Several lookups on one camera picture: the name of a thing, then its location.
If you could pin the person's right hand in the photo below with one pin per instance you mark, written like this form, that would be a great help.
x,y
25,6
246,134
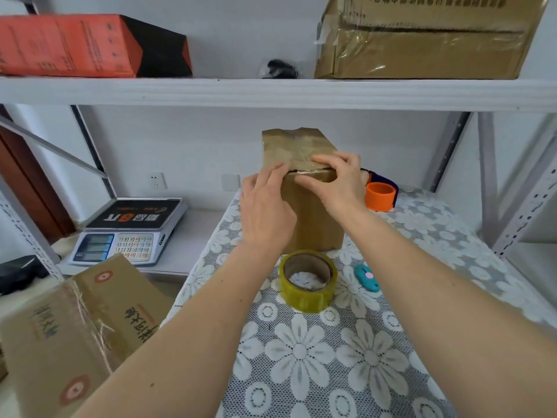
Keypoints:
x,y
348,191

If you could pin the person's left hand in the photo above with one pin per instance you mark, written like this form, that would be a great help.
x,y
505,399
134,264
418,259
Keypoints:
x,y
265,213

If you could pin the small brown cardboard box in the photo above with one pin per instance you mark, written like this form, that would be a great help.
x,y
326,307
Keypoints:
x,y
317,228

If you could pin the teal utility knife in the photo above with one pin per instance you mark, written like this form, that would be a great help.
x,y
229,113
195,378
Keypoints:
x,y
365,278

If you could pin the yellow tape roll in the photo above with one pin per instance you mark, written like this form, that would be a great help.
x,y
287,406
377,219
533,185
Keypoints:
x,y
304,301

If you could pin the person's left forearm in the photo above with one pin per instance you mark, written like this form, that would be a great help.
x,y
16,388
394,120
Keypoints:
x,y
191,343

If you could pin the person's right forearm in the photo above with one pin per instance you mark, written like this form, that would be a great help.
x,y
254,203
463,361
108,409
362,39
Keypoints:
x,y
457,326

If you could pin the orange tape dispenser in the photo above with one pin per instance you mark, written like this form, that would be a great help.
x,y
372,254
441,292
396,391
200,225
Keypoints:
x,y
380,198

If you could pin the large brown cardboard box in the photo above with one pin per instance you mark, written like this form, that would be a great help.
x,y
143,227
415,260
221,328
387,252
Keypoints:
x,y
426,56

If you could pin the printed brown cardboard box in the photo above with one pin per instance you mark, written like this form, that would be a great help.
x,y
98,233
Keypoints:
x,y
52,343

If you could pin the white metal shelving rack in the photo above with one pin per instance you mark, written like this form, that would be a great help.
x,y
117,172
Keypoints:
x,y
261,93
535,265

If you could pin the electronic weighing scale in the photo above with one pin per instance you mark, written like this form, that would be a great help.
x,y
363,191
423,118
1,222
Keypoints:
x,y
130,215

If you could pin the black item in plastic bag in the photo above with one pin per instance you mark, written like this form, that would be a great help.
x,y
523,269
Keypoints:
x,y
280,69

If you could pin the white floral lace tablecloth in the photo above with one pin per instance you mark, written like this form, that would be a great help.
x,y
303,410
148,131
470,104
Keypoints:
x,y
326,352

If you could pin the brown wooden door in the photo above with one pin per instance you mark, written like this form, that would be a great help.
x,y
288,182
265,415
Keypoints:
x,y
26,182

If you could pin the black bag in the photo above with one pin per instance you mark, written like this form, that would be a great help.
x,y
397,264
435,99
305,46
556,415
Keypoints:
x,y
19,274

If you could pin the orange and black carton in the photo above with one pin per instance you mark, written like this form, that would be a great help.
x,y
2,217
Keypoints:
x,y
65,47

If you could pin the white wall socket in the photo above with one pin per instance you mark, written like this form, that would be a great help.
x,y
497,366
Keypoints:
x,y
157,181

